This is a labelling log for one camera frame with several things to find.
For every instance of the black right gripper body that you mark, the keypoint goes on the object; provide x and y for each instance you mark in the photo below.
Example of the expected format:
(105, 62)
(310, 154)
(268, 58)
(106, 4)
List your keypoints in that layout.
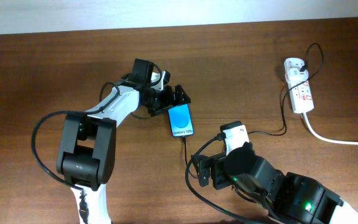
(225, 180)

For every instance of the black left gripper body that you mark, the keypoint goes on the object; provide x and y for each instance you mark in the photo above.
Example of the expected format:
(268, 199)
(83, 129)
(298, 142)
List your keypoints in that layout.
(158, 99)

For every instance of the blue Galaxy smartphone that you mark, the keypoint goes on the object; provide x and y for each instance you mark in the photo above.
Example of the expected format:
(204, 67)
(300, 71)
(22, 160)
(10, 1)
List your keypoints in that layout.
(181, 121)

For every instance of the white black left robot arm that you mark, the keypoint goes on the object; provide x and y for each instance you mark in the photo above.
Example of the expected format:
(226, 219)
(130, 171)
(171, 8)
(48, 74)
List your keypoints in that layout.
(87, 150)

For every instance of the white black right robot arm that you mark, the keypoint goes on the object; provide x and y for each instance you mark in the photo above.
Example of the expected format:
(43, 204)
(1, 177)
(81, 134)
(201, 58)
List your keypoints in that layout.
(288, 198)

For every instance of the white charger plug adapter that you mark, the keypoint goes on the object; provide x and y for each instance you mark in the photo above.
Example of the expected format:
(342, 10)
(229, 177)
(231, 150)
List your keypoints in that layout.
(294, 75)

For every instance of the white power strip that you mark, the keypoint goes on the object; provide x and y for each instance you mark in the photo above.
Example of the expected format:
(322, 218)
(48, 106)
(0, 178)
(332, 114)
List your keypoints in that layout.
(300, 94)

